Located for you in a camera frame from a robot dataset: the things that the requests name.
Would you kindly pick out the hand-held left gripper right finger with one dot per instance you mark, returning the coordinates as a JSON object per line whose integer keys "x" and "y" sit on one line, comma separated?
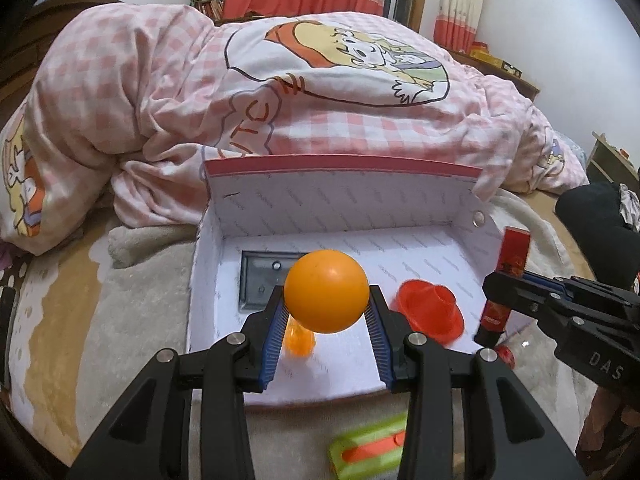
{"x": 380, "y": 345}

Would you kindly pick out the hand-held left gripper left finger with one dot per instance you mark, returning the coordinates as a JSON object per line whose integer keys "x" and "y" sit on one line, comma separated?
{"x": 272, "y": 340}

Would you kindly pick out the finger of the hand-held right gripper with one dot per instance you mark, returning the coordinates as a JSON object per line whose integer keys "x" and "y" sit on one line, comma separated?
{"x": 515, "y": 295}
{"x": 547, "y": 284}

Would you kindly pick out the orange translucent flame piece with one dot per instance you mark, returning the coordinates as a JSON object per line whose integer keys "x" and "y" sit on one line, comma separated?
{"x": 300, "y": 342}

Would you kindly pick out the red tube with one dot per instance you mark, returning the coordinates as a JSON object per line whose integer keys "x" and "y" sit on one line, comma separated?
{"x": 512, "y": 250}

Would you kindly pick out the clear bottle with red label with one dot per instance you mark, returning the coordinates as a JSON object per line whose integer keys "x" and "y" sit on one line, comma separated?
{"x": 506, "y": 355}

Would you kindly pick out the grey plastic plate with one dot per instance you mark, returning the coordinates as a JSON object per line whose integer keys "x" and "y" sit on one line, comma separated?
{"x": 260, "y": 280}

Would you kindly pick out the red plastic funnel disc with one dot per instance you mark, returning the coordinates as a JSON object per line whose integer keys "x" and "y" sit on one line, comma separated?
{"x": 427, "y": 305}

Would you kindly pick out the orange ball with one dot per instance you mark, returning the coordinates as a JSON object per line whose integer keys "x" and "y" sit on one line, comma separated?
{"x": 326, "y": 290}

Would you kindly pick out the green toy box cutter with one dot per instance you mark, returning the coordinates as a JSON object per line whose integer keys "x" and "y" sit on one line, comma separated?
{"x": 365, "y": 452}

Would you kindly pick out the red cardboard box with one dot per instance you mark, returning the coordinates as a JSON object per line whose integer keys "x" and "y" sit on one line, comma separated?
{"x": 350, "y": 205}

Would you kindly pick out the black garment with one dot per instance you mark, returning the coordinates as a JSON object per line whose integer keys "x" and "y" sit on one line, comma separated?
{"x": 590, "y": 230}

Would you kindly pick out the person's patterned clothing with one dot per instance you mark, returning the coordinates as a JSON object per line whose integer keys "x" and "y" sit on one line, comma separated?
{"x": 610, "y": 440}

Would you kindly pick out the black white patterned cloth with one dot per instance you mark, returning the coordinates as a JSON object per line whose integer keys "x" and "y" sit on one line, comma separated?
{"x": 629, "y": 205}

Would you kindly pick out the light wooden shelf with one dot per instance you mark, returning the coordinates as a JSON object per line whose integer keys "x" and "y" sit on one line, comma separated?
{"x": 612, "y": 160}

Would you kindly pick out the wooden bedside cabinet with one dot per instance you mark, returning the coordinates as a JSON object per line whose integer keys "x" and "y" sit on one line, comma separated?
{"x": 505, "y": 77}

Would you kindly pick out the small red box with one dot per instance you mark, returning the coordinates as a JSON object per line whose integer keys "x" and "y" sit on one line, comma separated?
{"x": 480, "y": 48}

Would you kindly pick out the pink checked cartoon quilt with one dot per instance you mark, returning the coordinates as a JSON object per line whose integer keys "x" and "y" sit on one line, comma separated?
{"x": 175, "y": 100}

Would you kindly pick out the narrow red cream curtain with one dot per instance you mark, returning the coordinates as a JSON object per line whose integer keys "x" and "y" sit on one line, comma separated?
{"x": 457, "y": 5}

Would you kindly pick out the stack of books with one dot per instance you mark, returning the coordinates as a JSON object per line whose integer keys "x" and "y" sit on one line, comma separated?
{"x": 210, "y": 7}

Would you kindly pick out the wooden headboard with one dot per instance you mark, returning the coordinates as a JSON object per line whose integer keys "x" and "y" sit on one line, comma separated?
{"x": 30, "y": 40}

